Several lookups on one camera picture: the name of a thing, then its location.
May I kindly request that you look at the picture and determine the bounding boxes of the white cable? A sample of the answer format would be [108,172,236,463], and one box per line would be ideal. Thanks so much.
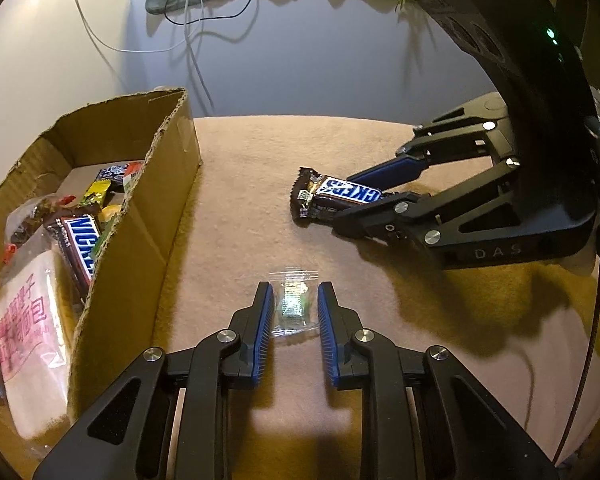
[67,0,216,111]

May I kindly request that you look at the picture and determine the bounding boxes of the clear small candy packet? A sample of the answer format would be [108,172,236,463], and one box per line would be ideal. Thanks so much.
[267,267,321,341]

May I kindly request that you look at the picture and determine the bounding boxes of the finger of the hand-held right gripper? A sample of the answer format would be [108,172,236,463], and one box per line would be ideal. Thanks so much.
[350,97,515,193]
[332,157,523,250]

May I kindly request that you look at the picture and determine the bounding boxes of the brown chocolate bar blue label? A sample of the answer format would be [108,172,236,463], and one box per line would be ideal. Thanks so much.
[47,214,103,301]
[290,167,383,223]

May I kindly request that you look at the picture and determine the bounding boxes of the white pink bread bag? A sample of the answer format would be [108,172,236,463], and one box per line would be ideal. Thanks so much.
[0,197,88,443]

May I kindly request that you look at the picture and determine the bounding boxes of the dark blue snack packet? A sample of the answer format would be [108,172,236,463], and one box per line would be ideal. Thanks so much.
[97,162,131,184]

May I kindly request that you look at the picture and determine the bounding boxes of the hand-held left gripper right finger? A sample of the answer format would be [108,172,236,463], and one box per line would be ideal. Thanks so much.
[316,281,561,480]

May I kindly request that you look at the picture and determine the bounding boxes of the brown cardboard box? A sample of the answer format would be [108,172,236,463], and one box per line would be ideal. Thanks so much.
[0,87,203,426]

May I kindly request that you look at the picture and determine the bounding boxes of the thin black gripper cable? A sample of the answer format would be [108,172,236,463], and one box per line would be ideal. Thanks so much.
[552,115,600,467]

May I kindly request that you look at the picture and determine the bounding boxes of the red white snack packet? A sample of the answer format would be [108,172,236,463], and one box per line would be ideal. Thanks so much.
[122,161,144,193]

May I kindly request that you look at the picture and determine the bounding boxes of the yellow green snack packet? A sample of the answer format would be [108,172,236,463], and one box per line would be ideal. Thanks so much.
[79,180,113,209]

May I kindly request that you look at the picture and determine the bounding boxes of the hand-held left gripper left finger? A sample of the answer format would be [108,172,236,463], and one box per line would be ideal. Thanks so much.
[32,281,275,480]

